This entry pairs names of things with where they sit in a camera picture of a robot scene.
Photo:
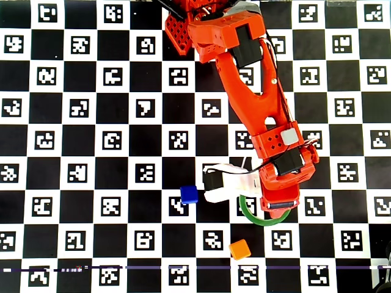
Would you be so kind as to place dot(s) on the translucent tape strip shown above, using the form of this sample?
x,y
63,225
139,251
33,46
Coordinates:
x,y
340,3

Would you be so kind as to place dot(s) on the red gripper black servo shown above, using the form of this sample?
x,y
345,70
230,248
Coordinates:
x,y
280,205

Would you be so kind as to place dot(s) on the red perforated robot base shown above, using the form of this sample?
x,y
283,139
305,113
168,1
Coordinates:
x,y
177,33

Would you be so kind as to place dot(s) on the black white checkerboard marker mat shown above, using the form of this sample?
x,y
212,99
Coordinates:
x,y
91,152

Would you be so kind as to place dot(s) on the blue plastic cube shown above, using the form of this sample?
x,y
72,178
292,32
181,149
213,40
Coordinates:
x,y
189,194

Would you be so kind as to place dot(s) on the red robot arm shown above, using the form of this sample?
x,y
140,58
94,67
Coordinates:
x,y
244,91

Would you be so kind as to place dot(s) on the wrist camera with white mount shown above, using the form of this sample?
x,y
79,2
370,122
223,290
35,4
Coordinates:
x,y
235,186

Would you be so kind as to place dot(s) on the grey duct tape patch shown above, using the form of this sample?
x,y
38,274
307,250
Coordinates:
x,y
244,7

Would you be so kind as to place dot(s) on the orange plastic cube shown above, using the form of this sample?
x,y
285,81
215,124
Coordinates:
x,y
240,249

